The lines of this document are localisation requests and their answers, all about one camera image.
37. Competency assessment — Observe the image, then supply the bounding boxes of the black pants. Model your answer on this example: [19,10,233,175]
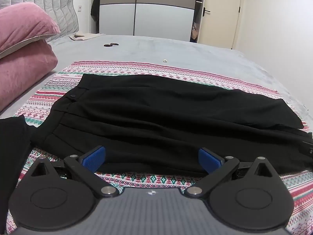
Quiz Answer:
[31,73,313,178]

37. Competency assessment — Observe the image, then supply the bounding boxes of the dark cloth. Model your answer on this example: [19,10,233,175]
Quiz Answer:
[0,115,33,226]

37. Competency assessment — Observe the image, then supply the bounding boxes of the pink pillow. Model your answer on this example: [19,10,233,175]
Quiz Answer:
[0,39,58,113]
[0,2,61,59]

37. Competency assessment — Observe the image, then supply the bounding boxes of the patterned red green blanket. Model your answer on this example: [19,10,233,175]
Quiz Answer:
[6,61,313,235]

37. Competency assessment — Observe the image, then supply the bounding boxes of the beige folded cloth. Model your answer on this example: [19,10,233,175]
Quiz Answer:
[68,32,106,41]

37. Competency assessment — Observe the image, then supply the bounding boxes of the hanging dark clothes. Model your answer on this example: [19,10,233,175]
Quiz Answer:
[90,0,102,21]

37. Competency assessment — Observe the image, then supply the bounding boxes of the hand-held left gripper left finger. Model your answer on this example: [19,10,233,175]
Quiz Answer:
[24,146,120,198]

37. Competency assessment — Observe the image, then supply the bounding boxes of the white and brown wardrobe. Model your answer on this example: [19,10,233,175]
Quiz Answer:
[89,0,208,43]

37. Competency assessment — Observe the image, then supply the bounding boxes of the beige door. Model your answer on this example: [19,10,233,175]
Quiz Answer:
[198,0,244,49]

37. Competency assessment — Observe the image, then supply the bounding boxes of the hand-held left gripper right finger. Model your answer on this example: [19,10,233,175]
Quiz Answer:
[184,147,282,198]

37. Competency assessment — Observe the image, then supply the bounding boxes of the grey bed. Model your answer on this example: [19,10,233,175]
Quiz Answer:
[0,33,313,133]

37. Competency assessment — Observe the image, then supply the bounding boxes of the brown bag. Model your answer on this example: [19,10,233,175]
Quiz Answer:
[190,22,199,41]

